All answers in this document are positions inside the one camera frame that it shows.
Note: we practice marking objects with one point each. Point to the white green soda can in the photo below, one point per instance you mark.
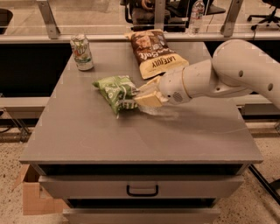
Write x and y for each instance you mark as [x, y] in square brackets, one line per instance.
[81, 52]

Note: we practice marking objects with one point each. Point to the brown cardboard box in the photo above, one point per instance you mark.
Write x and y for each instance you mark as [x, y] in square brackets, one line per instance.
[36, 199]

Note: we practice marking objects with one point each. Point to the grey railing post middle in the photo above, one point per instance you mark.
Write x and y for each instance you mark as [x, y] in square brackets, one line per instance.
[159, 20]

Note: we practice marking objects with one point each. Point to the clear plastic water bottle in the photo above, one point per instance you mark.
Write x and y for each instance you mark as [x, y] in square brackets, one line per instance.
[196, 17]

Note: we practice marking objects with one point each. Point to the grey drawer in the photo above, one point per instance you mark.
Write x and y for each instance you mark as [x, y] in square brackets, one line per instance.
[142, 216]
[114, 187]

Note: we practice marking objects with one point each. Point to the grey drawer cabinet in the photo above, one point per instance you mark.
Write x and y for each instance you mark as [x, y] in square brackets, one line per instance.
[79, 134]

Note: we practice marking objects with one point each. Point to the green jalapeno chip bag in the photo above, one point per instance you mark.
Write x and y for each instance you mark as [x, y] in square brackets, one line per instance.
[119, 92]

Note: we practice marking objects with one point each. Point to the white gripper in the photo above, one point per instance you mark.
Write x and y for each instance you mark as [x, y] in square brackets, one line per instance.
[171, 86]

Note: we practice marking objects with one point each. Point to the brown yellow chip bag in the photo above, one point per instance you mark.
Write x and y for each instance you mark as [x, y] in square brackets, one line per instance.
[153, 54]

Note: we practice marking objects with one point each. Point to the black drawer handle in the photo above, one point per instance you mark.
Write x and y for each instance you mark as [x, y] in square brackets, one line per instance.
[142, 192]

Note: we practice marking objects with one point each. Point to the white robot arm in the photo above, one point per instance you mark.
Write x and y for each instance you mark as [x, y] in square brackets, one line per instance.
[237, 68]

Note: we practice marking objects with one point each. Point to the grey railing post right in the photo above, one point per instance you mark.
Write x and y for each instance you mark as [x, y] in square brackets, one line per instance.
[227, 29]

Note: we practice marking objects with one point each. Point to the lower grey drawer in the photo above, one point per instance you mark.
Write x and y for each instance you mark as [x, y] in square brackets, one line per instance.
[142, 216]

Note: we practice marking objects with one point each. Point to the upper grey drawer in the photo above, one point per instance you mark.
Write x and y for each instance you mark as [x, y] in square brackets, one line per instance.
[114, 187]

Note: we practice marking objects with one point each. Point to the grey railing post left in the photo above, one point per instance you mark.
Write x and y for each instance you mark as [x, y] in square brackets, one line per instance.
[52, 29]

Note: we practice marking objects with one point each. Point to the grey railing post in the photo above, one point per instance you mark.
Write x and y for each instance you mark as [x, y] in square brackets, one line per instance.
[52, 29]
[227, 29]
[159, 20]

